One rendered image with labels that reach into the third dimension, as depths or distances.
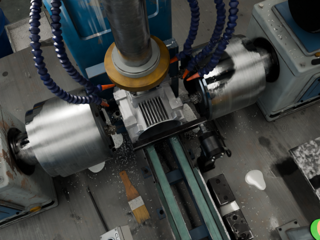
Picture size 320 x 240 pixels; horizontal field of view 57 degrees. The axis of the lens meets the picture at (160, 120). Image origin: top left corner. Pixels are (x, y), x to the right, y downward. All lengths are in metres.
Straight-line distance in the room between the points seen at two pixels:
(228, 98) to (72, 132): 0.47
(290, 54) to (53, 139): 0.73
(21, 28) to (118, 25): 1.66
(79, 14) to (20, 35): 1.35
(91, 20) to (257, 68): 0.52
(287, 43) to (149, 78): 0.45
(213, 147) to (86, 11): 0.55
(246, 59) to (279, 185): 0.50
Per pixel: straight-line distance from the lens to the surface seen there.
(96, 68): 0.96
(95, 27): 0.98
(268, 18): 1.05
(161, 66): 0.81
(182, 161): 1.03
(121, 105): 0.96
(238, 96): 0.95
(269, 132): 1.25
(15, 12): 3.02
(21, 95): 1.44
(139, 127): 0.90
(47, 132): 0.88
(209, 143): 0.93
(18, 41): 2.23
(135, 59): 0.76
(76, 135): 0.87
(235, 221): 1.07
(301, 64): 0.97
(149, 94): 0.89
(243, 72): 0.93
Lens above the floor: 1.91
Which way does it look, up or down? 66 degrees down
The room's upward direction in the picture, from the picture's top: 8 degrees counter-clockwise
